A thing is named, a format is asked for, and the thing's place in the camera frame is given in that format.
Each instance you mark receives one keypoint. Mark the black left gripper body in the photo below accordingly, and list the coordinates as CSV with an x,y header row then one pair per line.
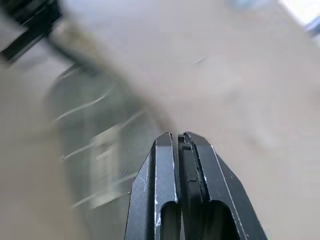
x,y
30,27

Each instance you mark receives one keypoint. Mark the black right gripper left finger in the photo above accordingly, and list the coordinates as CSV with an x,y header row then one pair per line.
x,y
143,200

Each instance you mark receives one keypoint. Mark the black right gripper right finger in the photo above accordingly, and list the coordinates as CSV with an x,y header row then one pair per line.
x,y
225,200

